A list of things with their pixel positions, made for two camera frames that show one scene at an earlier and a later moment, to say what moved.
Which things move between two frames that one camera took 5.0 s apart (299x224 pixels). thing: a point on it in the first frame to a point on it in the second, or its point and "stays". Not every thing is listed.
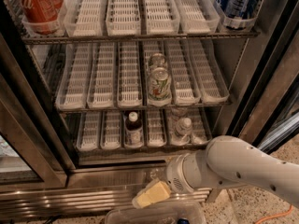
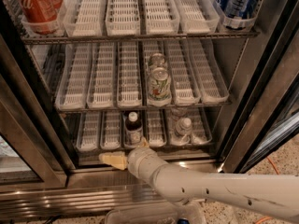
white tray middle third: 129,75 stays
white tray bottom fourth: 156,127 stays
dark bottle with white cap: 134,131 stays
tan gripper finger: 157,192 to 118,160
